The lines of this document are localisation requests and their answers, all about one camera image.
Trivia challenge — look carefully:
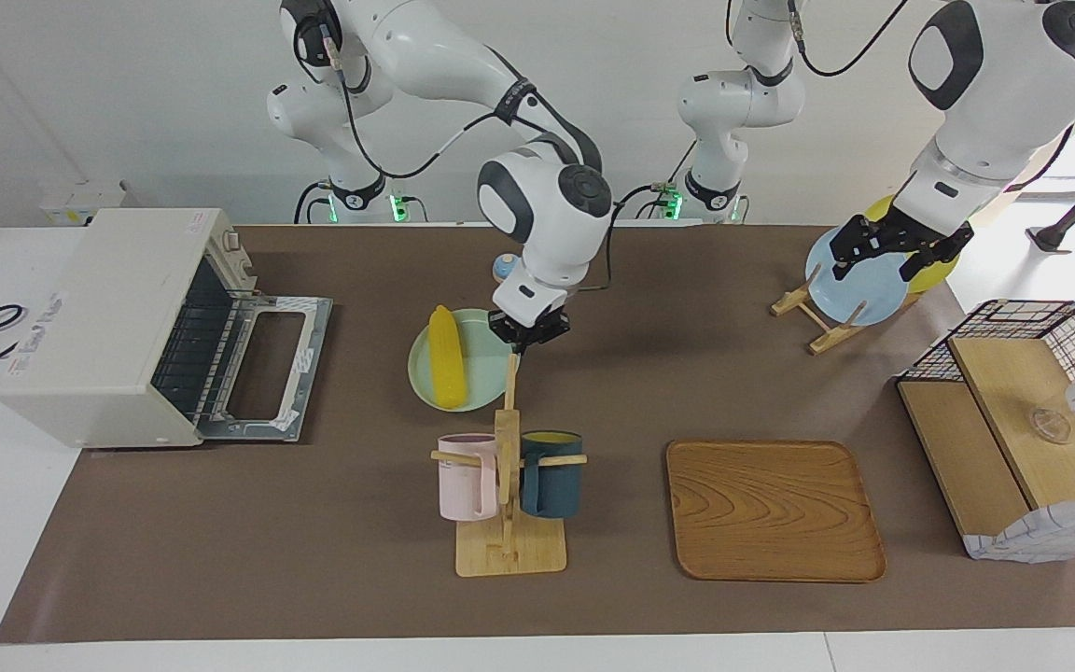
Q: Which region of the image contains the white checkered cloth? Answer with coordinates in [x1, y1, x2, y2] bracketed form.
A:
[962, 492, 1075, 563]

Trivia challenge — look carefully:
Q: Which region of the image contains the brown table mat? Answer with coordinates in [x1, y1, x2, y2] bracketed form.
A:
[0, 224, 1075, 645]

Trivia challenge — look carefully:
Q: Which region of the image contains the glass oven door with handle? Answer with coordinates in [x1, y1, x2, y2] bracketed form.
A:
[197, 294, 334, 442]

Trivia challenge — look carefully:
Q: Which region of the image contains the light wooden stepped shelf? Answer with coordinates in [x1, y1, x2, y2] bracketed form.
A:
[898, 336, 1075, 542]

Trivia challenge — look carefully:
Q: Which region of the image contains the pink mug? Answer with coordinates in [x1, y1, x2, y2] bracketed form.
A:
[437, 433, 499, 522]

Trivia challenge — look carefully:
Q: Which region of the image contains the white box behind oven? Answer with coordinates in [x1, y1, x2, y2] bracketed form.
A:
[40, 182, 137, 227]

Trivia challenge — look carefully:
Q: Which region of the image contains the yellow corn cob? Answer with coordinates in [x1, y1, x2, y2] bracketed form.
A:
[429, 305, 468, 409]

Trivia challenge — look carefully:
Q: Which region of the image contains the wooden mug rack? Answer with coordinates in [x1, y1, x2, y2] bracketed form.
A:
[431, 353, 588, 578]

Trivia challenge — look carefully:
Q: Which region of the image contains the mint green plate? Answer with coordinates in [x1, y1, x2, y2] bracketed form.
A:
[408, 308, 515, 413]

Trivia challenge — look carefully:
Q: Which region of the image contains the small clear glass dish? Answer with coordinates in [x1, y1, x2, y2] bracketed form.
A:
[1028, 404, 1072, 444]

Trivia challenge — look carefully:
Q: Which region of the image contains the brown wooden tray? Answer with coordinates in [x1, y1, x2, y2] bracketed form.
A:
[665, 440, 887, 583]

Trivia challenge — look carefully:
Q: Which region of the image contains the light blue plate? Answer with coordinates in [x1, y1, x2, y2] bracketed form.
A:
[804, 227, 912, 327]

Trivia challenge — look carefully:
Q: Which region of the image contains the yellow plate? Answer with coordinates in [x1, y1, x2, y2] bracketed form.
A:
[873, 194, 964, 295]

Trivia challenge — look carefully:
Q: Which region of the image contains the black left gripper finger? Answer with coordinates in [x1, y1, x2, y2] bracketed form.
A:
[829, 217, 879, 281]
[901, 227, 975, 281]

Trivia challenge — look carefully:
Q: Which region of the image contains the white toaster oven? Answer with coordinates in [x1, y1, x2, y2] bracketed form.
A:
[0, 208, 263, 449]

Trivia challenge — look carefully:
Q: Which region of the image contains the wooden plate rack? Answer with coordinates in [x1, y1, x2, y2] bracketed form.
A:
[771, 264, 923, 356]

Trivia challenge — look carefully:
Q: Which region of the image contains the dark teal mug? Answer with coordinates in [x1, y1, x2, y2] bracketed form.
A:
[519, 430, 584, 519]

